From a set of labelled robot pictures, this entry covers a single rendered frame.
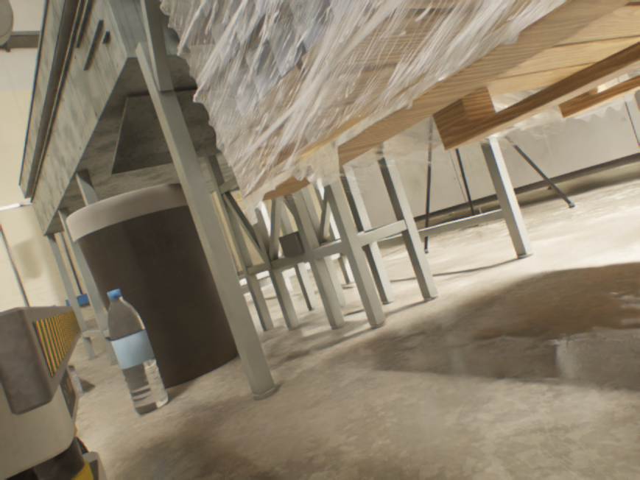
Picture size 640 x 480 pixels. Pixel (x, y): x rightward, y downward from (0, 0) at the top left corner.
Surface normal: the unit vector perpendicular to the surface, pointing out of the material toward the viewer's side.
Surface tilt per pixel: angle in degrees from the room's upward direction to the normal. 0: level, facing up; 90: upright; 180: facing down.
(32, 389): 90
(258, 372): 90
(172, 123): 90
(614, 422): 0
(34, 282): 90
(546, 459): 0
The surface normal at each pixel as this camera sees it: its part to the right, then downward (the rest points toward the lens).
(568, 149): -0.78, 0.28
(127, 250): 0.05, 0.07
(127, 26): 0.54, -0.16
